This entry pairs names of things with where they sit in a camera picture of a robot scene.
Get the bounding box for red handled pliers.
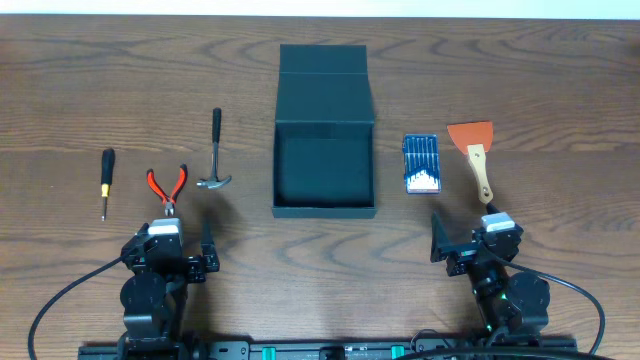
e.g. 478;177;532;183
145;163;189;218

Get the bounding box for small black handled hammer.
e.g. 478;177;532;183
196;107;232;190

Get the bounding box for blue precision screwdriver set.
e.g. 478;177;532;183
402;134;442;194

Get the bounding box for black yellow screwdriver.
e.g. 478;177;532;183
101;148;116;221

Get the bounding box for orange scraper wooden handle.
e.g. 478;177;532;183
447;121;493;204

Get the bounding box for dark green flip-lid box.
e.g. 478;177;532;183
272;44;377;219

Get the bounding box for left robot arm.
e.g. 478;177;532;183
117;218;220;360

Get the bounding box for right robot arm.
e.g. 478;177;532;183
430;212;550;339

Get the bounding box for right black cable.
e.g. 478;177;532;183
479;202;607;357

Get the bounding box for black cable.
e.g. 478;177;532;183
27;255;125;360
479;202;607;357

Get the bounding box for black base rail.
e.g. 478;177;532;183
77;339;579;360

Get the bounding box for left black cable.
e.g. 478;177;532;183
27;255;125;360

